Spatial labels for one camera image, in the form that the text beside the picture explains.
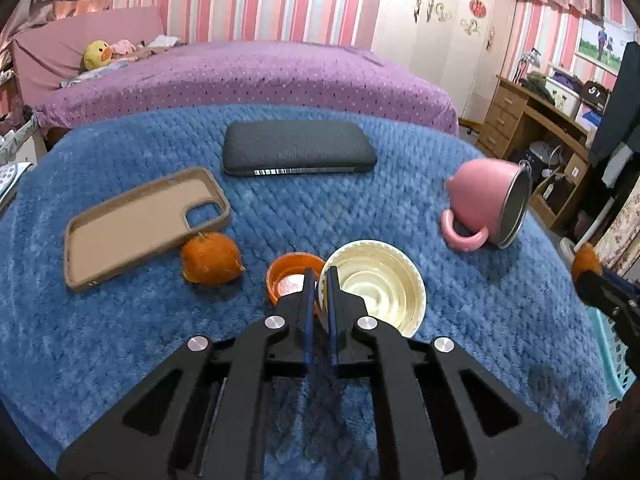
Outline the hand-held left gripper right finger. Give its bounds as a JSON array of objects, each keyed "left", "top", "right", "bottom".
[{"left": 326, "top": 266, "right": 587, "bottom": 480}]

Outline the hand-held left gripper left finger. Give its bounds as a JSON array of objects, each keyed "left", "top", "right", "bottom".
[{"left": 56, "top": 269, "right": 317, "bottom": 480}]

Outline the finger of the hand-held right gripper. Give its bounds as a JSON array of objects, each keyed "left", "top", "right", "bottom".
[
  {"left": 614, "top": 310, "right": 640, "bottom": 363},
  {"left": 574, "top": 269, "right": 640, "bottom": 313}
]

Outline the teal plastic basket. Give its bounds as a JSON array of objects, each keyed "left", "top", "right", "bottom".
[{"left": 585, "top": 305, "right": 636, "bottom": 403}]

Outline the torn orange peel piece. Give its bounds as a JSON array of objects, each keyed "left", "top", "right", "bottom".
[{"left": 571, "top": 244, "right": 603, "bottom": 281}]

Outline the cream plastic lid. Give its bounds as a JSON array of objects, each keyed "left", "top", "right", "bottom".
[{"left": 318, "top": 240, "right": 427, "bottom": 338}]

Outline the floral cloth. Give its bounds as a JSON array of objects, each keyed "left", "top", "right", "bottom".
[{"left": 595, "top": 195, "right": 640, "bottom": 276}]

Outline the orange bottle cap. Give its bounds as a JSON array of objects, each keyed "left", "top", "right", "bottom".
[{"left": 266, "top": 252, "right": 328, "bottom": 306}]

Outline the small orange tangerine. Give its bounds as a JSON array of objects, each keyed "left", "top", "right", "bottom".
[{"left": 180, "top": 232, "right": 246, "bottom": 287}]

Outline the black printed box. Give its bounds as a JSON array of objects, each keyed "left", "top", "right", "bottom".
[{"left": 512, "top": 147, "right": 546, "bottom": 181}]

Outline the pink metal mug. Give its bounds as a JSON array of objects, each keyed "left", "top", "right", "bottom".
[{"left": 441, "top": 158, "right": 532, "bottom": 252}]

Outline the black hanging garment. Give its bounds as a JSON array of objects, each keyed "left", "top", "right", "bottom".
[{"left": 590, "top": 42, "right": 640, "bottom": 166}]

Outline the blue fluffy blanket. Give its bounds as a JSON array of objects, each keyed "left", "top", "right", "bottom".
[{"left": 0, "top": 105, "right": 613, "bottom": 480}]

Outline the dark grey phone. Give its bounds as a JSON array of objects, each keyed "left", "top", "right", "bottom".
[{"left": 222, "top": 120, "right": 378, "bottom": 177}]

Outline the black bag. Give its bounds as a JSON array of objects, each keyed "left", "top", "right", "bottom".
[{"left": 580, "top": 81, "right": 611, "bottom": 111}]

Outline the white storage box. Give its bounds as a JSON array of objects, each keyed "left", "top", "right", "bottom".
[{"left": 545, "top": 77, "right": 581, "bottom": 116}]

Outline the wooden desk with drawers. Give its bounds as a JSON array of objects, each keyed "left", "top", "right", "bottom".
[{"left": 477, "top": 75, "right": 593, "bottom": 226}]

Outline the brown phone case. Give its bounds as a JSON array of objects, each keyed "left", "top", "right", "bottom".
[{"left": 63, "top": 166, "right": 231, "bottom": 294}]

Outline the desk lamp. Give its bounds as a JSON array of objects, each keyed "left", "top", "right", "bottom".
[{"left": 512, "top": 49, "right": 541, "bottom": 83}]

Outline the purple dotted bedspread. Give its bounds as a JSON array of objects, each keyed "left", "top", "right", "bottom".
[{"left": 32, "top": 40, "right": 460, "bottom": 136}]

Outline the cream wardrobe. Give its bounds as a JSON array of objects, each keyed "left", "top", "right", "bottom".
[{"left": 372, "top": 0, "right": 516, "bottom": 123}]

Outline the yellow duck plush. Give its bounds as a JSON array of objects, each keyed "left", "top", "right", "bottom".
[{"left": 82, "top": 41, "right": 112, "bottom": 71}]

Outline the pink covered sofa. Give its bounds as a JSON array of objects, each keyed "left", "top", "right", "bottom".
[{"left": 12, "top": 7, "right": 166, "bottom": 106}]

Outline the wall poster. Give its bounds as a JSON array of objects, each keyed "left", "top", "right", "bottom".
[{"left": 575, "top": 17, "right": 633, "bottom": 73}]

